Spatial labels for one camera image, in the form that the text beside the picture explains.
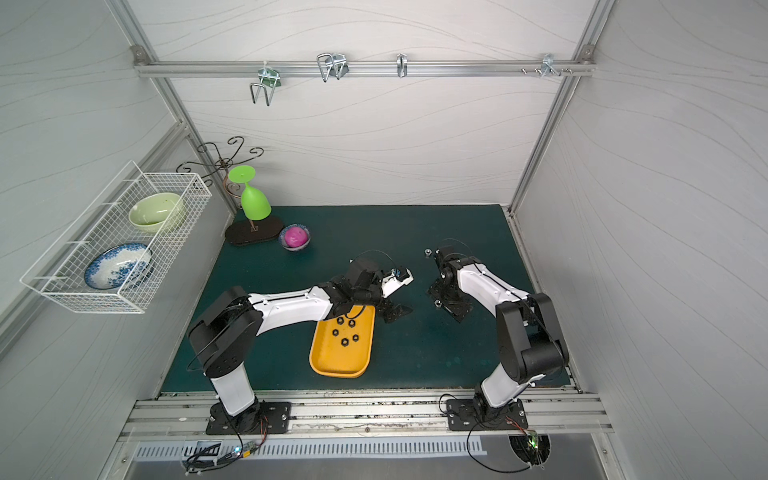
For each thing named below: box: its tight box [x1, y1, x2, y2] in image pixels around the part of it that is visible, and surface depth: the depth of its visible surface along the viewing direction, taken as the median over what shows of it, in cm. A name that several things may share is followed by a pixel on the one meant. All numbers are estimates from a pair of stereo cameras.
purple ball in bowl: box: [278, 223, 311, 252], surface depth 106 cm
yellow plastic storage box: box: [309, 305, 376, 378], surface depth 86 cm
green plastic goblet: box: [228, 165, 272, 221], surface depth 92 cm
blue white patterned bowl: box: [84, 243, 153, 290], surface depth 64 cm
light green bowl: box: [128, 192, 183, 233], surface depth 72 cm
